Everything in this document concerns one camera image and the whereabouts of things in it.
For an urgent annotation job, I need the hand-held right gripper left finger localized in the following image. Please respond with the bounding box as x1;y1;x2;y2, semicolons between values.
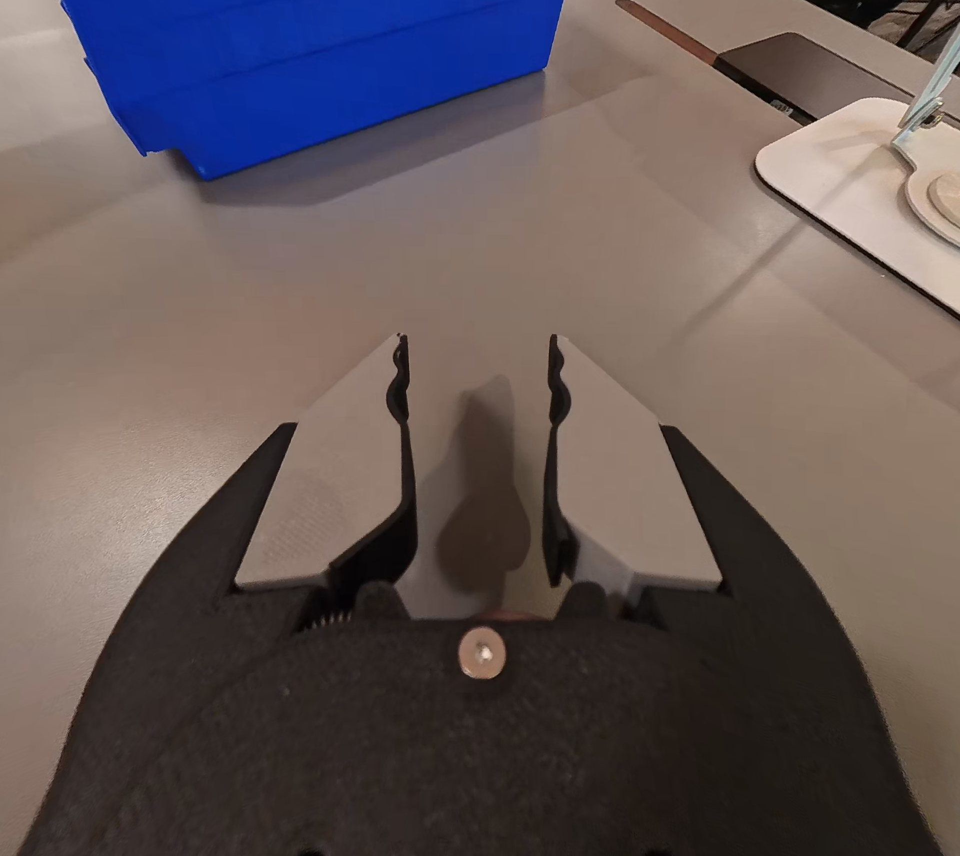
234;334;419;602

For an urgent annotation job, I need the dark brown desk flap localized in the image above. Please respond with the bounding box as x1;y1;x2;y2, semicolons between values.
716;32;905;122

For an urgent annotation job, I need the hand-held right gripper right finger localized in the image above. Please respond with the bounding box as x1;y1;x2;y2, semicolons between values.
540;334;724;611

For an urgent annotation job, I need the blue plastic bin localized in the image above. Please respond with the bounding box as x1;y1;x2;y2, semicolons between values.
18;0;594;182

